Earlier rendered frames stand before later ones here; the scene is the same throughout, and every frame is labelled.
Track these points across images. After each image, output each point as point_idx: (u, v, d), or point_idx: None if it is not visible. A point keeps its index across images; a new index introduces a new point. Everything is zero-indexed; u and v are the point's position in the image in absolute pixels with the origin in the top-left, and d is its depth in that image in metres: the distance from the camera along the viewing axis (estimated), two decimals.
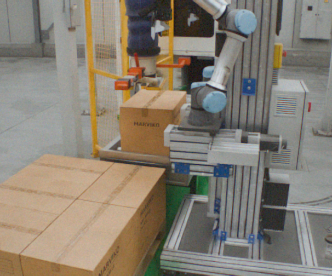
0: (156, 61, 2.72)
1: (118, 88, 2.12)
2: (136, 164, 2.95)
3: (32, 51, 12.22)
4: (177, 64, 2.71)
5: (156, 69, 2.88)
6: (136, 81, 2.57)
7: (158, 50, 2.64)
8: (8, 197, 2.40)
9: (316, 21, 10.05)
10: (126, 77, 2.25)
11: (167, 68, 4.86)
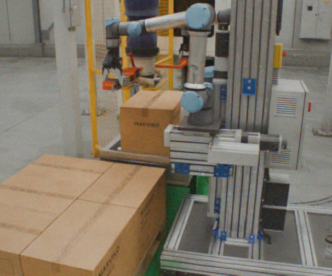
0: (155, 61, 2.72)
1: (106, 88, 2.14)
2: (136, 164, 2.95)
3: (32, 51, 12.22)
4: (176, 65, 2.70)
5: (156, 69, 2.88)
6: (132, 81, 2.58)
7: (156, 51, 2.64)
8: (8, 197, 2.40)
9: (316, 21, 10.05)
10: (117, 77, 2.27)
11: (167, 68, 4.86)
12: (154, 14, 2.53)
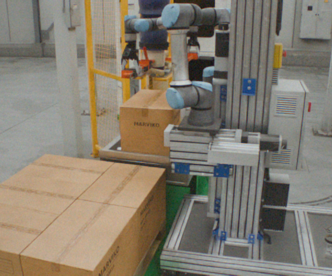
0: (165, 55, 3.01)
1: (124, 77, 2.44)
2: (136, 164, 2.95)
3: (32, 51, 12.22)
4: None
5: (166, 62, 3.17)
6: (145, 72, 2.88)
7: (167, 45, 2.93)
8: (8, 197, 2.40)
9: (316, 21, 10.05)
10: (133, 67, 2.57)
11: None
12: None
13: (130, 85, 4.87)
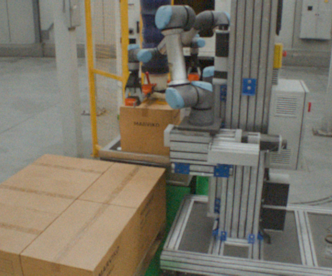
0: (167, 77, 3.07)
1: (127, 105, 2.50)
2: (136, 164, 2.95)
3: (32, 51, 12.22)
4: None
5: (168, 84, 3.23)
6: None
7: (169, 68, 2.99)
8: (8, 197, 2.40)
9: (316, 21, 10.05)
10: (136, 94, 2.62)
11: None
12: None
13: None
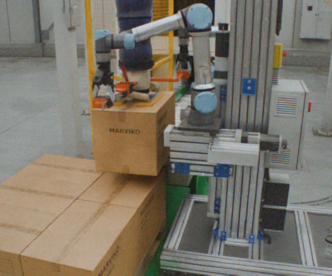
0: (150, 74, 2.56)
1: (96, 107, 1.98)
2: None
3: (32, 51, 12.22)
4: (172, 79, 2.54)
5: (152, 82, 2.72)
6: (126, 97, 2.42)
7: (151, 63, 2.48)
8: (8, 197, 2.40)
9: (316, 21, 10.05)
10: (108, 93, 2.11)
11: (167, 68, 4.86)
12: (148, 15, 2.35)
13: None
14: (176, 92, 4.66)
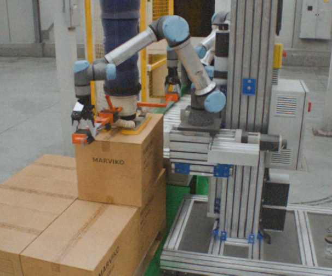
0: (137, 99, 2.44)
1: (75, 142, 1.86)
2: None
3: (32, 51, 12.22)
4: (160, 104, 2.42)
5: (139, 105, 2.60)
6: (110, 124, 2.30)
7: (138, 88, 2.36)
8: (8, 197, 2.40)
9: (316, 21, 10.05)
10: None
11: (167, 68, 4.86)
12: (134, 16, 2.19)
13: None
14: None
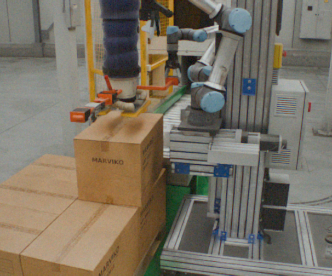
0: (136, 81, 2.40)
1: (74, 120, 1.83)
2: None
3: (32, 51, 12.22)
4: (160, 87, 2.39)
5: (139, 90, 2.56)
6: (109, 106, 2.27)
7: (137, 70, 2.32)
8: (8, 197, 2.40)
9: (316, 21, 10.05)
10: (89, 105, 1.96)
11: None
12: (134, 16, 2.19)
13: None
14: (176, 92, 4.66)
